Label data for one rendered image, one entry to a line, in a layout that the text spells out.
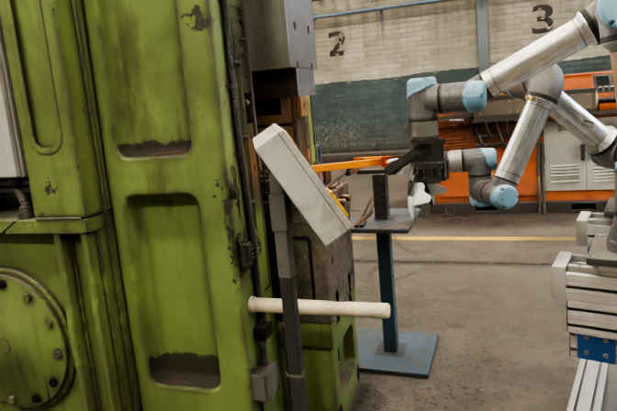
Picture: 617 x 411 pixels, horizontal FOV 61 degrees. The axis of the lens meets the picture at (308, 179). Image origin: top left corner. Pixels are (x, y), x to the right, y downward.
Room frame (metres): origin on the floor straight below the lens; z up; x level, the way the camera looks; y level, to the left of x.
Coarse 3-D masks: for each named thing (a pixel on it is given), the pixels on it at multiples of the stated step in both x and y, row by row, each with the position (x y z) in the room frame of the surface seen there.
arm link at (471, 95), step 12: (444, 84) 1.32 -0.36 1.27; (456, 84) 1.31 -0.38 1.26; (468, 84) 1.29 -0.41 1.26; (480, 84) 1.28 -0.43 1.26; (444, 96) 1.30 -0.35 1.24; (456, 96) 1.29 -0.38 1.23; (468, 96) 1.28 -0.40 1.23; (480, 96) 1.27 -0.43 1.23; (444, 108) 1.31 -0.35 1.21; (456, 108) 1.30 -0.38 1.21; (468, 108) 1.29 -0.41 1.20; (480, 108) 1.28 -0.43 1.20
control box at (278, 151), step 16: (272, 128) 1.37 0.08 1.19; (256, 144) 1.25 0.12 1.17; (272, 144) 1.17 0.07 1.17; (288, 144) 1.17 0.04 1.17; (272, 160) 1.17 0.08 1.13; (288, 160) 1.17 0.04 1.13; (304, 160) 1.18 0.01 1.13; (288, 176) 1.17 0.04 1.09; (304, 176) 1.18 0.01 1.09; (288, 192) 1.17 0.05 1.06; (304, 192) 1.18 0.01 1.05; (320, 192) 1.18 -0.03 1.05; (304, 208) 1.18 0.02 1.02; (320, 208) 1.18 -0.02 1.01; (336, 208) 1.19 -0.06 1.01; (320, 224) 1.18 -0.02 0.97; (336, 224) 1.18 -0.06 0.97
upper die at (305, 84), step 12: (252, 72) 1.86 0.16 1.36; (264, 72) 1.84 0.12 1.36; (276, 72) 1.83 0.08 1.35; (288, 72) 1.81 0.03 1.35; (300, 72) 1.85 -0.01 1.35; (312, 72) 1.98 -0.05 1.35; (252, 84) 1.86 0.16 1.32; (264, 84) 1.84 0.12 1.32; (276, 84) 1.83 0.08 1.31; (288, 84) 1.81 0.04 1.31; (300, 84) 1.84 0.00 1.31; (312, 84) 1.97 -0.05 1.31; (264, 96) 1.84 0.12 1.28; (276, 96) 1.83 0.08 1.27; (288, 96) 1.82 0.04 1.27
